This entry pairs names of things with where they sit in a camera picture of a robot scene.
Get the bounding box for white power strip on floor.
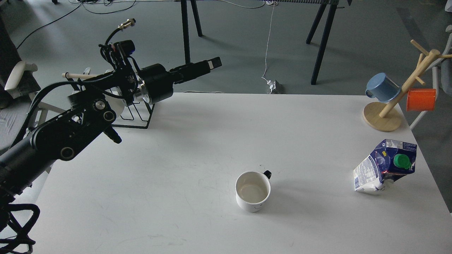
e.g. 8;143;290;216
267;80;281;94

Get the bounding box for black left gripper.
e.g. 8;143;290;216
138;57;222;104

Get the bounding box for blue milk carton green cap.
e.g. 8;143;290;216
353;139;417;194

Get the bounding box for grey chair left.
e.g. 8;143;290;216
0;61;67;173

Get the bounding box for white smiley face mug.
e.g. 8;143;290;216
235;170;272;213

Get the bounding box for black wire mug rack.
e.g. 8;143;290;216
62;67;154;129

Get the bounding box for black table legs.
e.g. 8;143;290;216
180;0;203;76
305;0;339;85

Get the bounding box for orange cup on tree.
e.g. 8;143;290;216
406;89;436;111

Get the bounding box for black table legs left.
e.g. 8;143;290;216
180;0;203;76

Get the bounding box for white cable on floor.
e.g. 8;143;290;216
261;0;278;83

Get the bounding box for wooden mug tree stand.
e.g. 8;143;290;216
363;37;451;132

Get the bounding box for blue cup on tree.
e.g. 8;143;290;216
365;73;402;103

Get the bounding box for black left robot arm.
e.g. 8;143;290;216
1;19;222;254

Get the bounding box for black table legs right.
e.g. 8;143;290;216
305;0;339;85

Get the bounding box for white mug front on rack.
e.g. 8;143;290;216
105;95;125;118

